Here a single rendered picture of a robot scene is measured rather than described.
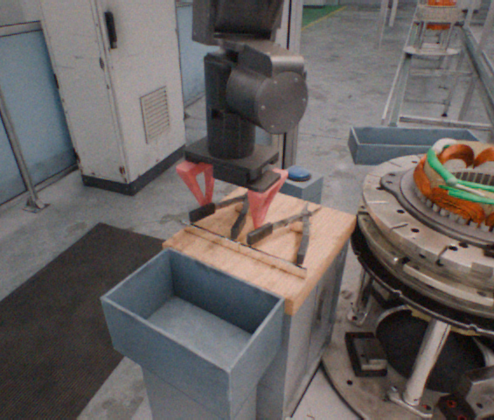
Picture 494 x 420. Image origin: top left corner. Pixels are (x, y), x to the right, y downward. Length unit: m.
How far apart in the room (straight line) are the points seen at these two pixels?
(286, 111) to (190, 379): 0.28
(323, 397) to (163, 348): 0.35
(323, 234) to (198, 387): 0.25
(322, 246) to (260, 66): 0.24
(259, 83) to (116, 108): 2.27
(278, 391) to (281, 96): 0.38
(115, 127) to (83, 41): 0.50
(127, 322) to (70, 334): 1.48
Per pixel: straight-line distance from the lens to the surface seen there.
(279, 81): 0.36
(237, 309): 0.48
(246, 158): 0.45
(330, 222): 0.55
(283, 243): 0.50
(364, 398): 0.69
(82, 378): 1.75
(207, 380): 0.40
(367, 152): 0.83
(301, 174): 0.72
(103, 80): 2.57
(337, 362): 0.72
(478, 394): 0.71
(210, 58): 0.44
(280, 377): 0.54
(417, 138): 0.96
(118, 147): 2.69
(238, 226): 0.48
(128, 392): 1.68
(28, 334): 2.00
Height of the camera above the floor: 1.36
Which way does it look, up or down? 33 degrees down
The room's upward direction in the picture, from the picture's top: straight up
